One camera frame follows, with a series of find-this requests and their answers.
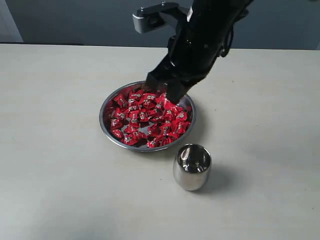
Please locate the stainless steel cup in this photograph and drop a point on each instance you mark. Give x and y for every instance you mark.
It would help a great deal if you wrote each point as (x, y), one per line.
(192, 166)

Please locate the red wrapped candy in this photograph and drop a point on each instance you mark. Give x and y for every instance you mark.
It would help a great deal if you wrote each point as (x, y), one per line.
(155, 142)
(116, 123)
(121, 101)
(146, 98)
(181, 116)
(117, 133)

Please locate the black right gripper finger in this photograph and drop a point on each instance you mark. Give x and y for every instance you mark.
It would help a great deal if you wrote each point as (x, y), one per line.
(175, 90)
(155, 82)

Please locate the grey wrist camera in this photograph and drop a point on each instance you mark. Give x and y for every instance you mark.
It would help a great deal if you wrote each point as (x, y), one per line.
(147, 19)

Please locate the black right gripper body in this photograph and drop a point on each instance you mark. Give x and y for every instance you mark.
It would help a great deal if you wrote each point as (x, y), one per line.
(204, 35)

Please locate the round stainless steel plate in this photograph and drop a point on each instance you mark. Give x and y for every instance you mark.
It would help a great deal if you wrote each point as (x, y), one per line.
(144, 122)

